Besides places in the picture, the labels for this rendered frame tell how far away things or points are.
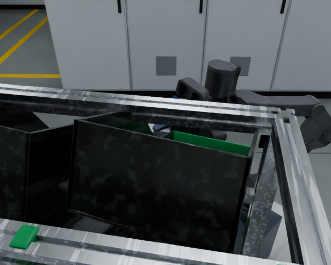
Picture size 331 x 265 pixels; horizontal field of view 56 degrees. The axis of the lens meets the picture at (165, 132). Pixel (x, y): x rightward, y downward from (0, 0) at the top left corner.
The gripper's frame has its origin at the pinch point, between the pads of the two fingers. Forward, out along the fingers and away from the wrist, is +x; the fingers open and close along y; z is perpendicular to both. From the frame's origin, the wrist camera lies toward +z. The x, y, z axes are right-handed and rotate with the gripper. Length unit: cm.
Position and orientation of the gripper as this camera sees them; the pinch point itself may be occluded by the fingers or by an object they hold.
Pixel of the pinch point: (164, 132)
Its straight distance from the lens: 59.5
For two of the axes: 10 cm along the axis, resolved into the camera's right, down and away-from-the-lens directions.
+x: -7.1, 3.5, -6.1
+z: 6.8, 5.8, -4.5
